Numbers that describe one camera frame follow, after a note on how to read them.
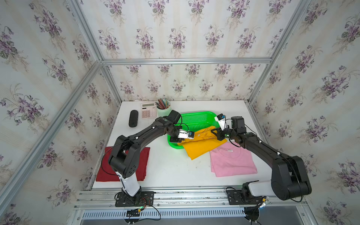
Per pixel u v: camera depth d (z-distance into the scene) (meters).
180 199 0.75
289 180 0.42
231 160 0.88
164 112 0.95
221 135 0.77
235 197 0.73
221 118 0.77
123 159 0.46
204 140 0.88
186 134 0.74
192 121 1.06
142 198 0.73
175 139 0.77
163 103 1.01
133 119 1.05
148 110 1.11
